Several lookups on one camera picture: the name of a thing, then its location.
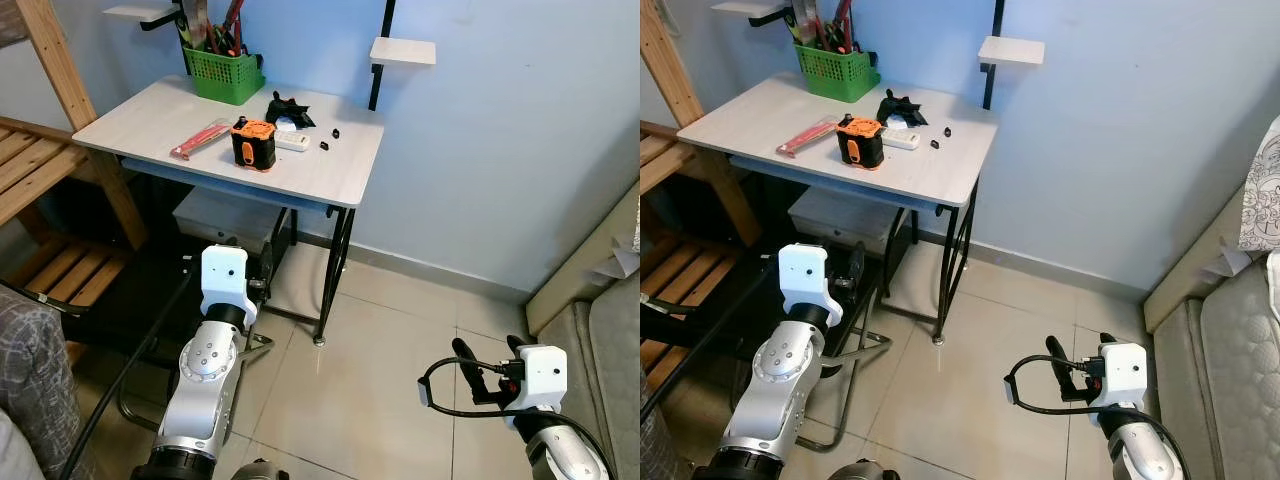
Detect grey shelf under table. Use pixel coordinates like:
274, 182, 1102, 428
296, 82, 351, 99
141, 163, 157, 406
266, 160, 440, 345
788, 185, 906, 251
172, 187, 293, 253

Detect grey quilted mattress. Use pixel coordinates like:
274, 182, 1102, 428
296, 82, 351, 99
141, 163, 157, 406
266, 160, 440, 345
1155, 255, 1280, 480
540, 270, 641, 480

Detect white bed sheet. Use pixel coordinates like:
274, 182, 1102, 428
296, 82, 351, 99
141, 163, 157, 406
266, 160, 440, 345
590, 248, 629, 289
1203, 245, 1263, 289

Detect orange and black tool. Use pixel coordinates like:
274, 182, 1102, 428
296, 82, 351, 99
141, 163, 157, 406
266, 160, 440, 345
837, 114, 886, 171
231, 117, 278, 173

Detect flat red package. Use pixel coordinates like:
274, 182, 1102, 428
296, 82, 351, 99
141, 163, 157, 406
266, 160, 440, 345
170, 118, 233, 162
776, 115, 839, 159

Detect grey patterned cloth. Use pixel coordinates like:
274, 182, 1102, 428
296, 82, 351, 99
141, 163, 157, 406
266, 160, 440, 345
0, 285, 96, 480
640, 400, 701, 480

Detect white wooden table black legs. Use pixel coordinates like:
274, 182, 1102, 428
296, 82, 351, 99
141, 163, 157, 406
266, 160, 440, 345
72, 73, 387, 347
677, 72, 999, 346

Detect dark robot left leg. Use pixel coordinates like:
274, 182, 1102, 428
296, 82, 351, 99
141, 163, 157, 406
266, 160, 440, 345
828, 458, 901, 480
232, 458, 291, 480

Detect green plastic basket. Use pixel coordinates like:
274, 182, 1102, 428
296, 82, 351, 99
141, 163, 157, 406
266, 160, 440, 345
183, 45, 267, 107
795, 42, 882, 104

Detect white grey floral quilt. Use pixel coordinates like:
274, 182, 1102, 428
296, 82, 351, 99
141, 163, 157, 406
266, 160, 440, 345
1238, 115, 1280, 253

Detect white shelf board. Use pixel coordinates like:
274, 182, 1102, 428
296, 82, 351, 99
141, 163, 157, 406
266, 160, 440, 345
370, 38, 437, 67
978, 36, 1046, 66
103, 4, 183, 23
711, 2, 791, 18

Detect wooden ladder beam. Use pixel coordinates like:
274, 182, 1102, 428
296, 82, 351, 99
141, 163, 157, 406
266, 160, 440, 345
640, 0, 761, 246
12, 0, 151, 251

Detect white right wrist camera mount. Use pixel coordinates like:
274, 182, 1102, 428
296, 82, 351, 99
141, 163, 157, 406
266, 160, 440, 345
520, 345, 569, 414
1098, 342, 1148, 411

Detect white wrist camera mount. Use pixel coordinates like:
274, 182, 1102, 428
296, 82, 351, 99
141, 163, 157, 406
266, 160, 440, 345
520, 345, 569, 414
778, 243, 844, 329
1098, 342, 1148, 411
200, 244, 259, 326

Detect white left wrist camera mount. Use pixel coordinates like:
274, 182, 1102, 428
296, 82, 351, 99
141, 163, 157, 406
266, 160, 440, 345
778, 243, 844, 329
200, 244, 259, 326

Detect beige bed frame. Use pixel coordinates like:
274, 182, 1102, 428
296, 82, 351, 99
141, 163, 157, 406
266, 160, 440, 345
1143, 180, 1263, 334
525, 183, 641, 336

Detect wooden slatted frame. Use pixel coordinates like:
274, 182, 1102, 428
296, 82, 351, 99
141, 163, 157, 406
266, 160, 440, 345
640, 120, 746, 311
0, 117, 133, 311

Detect black chair metal frame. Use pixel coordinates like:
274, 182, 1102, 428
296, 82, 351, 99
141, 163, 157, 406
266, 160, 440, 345
640, 235, 906, 451
60, 235, 296, 431

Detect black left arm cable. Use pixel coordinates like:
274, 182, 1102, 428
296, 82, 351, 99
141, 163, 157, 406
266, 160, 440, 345
58, 260, 197, 480
640, 255, 778, 421

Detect black plastic bracket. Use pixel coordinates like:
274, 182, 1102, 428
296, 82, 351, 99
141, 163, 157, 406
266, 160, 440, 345
265, 92, 317, 131
876, 89, 929, 128

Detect black metal shelf post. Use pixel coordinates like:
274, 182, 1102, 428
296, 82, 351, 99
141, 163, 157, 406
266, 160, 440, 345
367, 0, 397, 111
981, 0, 1007, 111

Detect red handled tool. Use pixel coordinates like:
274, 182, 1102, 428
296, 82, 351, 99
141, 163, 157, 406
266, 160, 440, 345
215, 0, 251, 56
825, 0, 859, 53

